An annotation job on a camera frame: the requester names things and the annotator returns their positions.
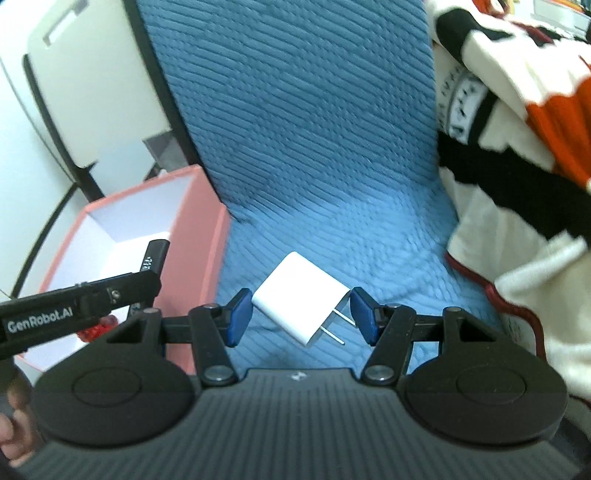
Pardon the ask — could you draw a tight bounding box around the person's left hand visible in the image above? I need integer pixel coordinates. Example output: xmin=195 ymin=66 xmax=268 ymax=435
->
xmin=0 ymin=376 xmax=42 ymax=462

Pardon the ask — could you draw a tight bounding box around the black white red striped blanket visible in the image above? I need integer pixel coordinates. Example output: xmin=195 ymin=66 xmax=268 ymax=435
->
xmin=424 ymin=0 xmax=591 ymax=403

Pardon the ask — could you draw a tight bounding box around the blue quilted blanket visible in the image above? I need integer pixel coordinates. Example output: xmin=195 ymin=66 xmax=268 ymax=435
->
xmin=124 ymin=0 xmax=505 ymax=370

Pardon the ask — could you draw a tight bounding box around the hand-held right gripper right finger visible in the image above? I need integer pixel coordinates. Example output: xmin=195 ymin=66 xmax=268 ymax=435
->
xmin=349 ymin=286 xmax=498 ymax=387

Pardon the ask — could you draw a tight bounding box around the white panel with black frame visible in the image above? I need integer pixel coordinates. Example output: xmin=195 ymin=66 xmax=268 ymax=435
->
xmin=22 ymin=0 xmax=197 ymax=204

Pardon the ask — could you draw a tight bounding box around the red lion figurine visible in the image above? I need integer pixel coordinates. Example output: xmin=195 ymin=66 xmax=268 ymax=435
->
xmin=76 ymin=314 xmax=122 ymax=345

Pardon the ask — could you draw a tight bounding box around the pink cardboard box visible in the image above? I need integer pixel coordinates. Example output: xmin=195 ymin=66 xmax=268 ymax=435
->
xmin=9 ymin=164 xmax=232 ymax=376

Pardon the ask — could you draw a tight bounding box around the small white charger plug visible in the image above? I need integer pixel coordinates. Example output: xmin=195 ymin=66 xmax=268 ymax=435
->
xmin=252 ymin=251 xmax=356 ymax=348

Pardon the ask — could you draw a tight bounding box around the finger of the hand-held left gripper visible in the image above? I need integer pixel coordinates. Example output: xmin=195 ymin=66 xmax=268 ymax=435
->
xmin=76 ymin=270 xmax=162 ymax=312

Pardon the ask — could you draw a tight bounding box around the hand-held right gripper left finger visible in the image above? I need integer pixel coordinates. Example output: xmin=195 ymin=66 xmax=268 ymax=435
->
xmin=106 ymin=288 xmax=254 ymax=388

